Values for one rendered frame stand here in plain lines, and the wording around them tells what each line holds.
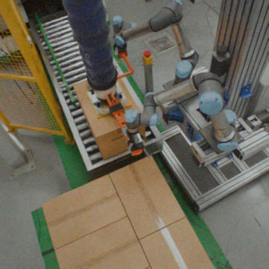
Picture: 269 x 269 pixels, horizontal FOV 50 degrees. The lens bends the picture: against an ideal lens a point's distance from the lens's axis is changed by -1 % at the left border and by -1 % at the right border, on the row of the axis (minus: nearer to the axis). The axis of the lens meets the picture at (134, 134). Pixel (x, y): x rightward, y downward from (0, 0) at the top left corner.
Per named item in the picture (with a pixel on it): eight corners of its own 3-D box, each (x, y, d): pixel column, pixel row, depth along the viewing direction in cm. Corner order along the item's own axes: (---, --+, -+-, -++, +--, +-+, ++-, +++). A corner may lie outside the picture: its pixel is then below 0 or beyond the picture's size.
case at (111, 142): (83, 112, 283) (72, 84, 250) (120, 97, 289) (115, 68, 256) (104, 162, 252) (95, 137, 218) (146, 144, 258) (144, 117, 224)
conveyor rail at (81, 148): (32, 32, 380) (27, 19, 364) (36, 30, 381) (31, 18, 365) (91, 178, 261) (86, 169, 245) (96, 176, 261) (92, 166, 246)
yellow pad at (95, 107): (84, 89, 245) (82, 85, 241) (95, 85, 246) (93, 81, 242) (97, 119, 227) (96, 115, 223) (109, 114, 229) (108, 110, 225)
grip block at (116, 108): (108, 110, 218) (107, 105, 213) (120, 105, 220) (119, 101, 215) (113, 119, 214) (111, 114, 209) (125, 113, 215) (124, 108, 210)
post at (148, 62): (147, 120, 338) (142, 54, 254) (152, 118, 340) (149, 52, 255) (149, 125, 335) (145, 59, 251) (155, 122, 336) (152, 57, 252)
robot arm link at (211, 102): (237, 132, 186) (218, 75, 145) (239, 152, 178) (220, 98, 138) (218, 135, 191) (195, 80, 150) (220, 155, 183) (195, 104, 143)
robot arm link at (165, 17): (172, 31, 180) (119, 50, 215) (178, 21, 185) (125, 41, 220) (161, 15, 174) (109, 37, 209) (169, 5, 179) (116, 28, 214)
